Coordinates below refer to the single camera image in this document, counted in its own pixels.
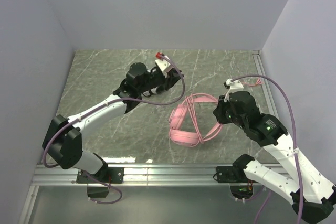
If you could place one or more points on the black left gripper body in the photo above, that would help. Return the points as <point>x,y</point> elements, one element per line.
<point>169,79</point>

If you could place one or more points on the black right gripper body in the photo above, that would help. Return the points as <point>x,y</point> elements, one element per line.
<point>220,111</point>

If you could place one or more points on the white and black headphones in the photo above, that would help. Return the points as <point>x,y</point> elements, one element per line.
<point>155,91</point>

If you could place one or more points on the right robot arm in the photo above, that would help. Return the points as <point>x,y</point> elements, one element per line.
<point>305,184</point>

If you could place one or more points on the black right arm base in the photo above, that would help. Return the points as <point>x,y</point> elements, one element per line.
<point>241,188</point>

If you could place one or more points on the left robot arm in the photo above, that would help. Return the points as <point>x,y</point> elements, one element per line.
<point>63,141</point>

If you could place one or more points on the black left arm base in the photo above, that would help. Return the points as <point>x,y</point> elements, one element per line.
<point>102,183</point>

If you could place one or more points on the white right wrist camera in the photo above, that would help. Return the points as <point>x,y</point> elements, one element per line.
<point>232,87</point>

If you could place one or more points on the aluminium right side rail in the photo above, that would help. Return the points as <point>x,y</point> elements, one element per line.
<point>265,85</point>

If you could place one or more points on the aluminium rail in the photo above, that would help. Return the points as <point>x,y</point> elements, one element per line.
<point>146,174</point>
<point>265,85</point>

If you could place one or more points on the aluminium front rail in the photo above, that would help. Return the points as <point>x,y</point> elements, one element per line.
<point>146,174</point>

